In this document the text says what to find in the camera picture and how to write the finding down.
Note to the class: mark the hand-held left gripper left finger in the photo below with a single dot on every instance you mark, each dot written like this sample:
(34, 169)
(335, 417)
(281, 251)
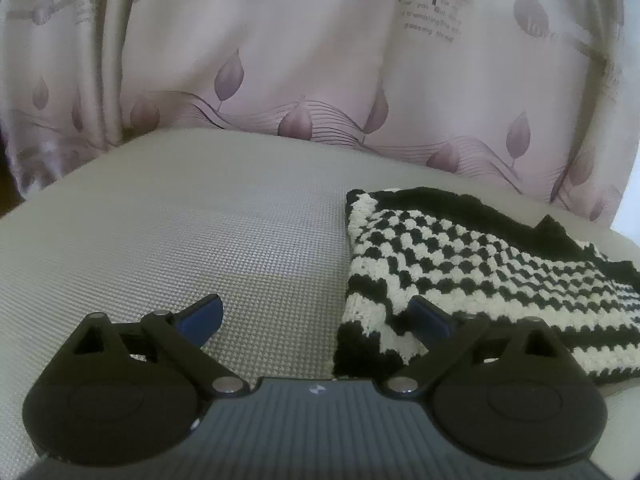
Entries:
(200, 317)

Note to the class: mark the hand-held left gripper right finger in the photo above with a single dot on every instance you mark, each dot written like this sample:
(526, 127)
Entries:
(430, 322)

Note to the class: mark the black white striped knit sweater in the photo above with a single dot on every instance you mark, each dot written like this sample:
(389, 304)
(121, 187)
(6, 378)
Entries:
(450, 265)

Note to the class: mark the grey woven table mat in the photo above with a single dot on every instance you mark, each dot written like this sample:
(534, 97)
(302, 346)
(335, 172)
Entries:
(175, 220)

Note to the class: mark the pink leaf print curtain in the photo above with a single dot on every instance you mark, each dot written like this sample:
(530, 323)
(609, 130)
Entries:
(300, 50)

